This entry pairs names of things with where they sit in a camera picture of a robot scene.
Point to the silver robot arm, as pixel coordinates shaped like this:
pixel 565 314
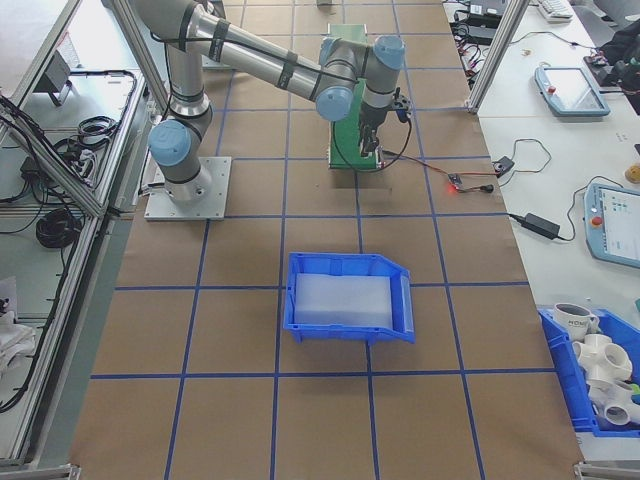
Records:
pixel 250 50

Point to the green belt conveyor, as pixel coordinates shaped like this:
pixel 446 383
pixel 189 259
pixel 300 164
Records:
pixel 345 145

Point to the small black circuit module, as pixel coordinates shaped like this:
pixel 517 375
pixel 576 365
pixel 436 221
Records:
pixel 455 180

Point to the small black controller box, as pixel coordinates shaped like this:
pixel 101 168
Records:
pixel 504 165

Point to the black power brick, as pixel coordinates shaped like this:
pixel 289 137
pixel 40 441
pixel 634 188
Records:
pixel 482 33

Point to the black flat electronics box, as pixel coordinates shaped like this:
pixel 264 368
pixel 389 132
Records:
pixel 487 6

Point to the black power adapter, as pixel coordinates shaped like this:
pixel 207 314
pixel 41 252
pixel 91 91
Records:
pixel 542 225

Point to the blue plastic bin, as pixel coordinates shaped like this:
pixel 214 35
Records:
pixel 350 335

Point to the grey blue teach pendant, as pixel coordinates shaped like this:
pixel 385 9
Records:
pixel 570 90
pixel 615 225

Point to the white keyboard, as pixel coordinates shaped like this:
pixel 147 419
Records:
pixel 555 10

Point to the yellow toy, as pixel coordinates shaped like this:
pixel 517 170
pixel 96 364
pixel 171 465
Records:
pixel 634 174

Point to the white printed mug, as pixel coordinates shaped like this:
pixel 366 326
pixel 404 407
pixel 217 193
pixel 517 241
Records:
pixel 570 320

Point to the blue plastic crate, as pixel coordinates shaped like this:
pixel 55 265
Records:
pixel 565 380

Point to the white PVC pipe fitting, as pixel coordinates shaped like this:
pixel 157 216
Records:
pixel 615 412
pixel 600 360

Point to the green plastic item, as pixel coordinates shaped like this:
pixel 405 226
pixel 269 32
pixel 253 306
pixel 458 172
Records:
pixel 636 395

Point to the white cloth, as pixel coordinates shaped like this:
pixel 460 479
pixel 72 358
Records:
pixel 15 340

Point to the aluminium profile post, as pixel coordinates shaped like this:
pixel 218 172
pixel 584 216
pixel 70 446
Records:
pixel 493 60

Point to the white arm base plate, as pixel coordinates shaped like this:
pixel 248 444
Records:
pixel 215 190

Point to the metal bar frame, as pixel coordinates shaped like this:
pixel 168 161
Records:
pixel 75 192

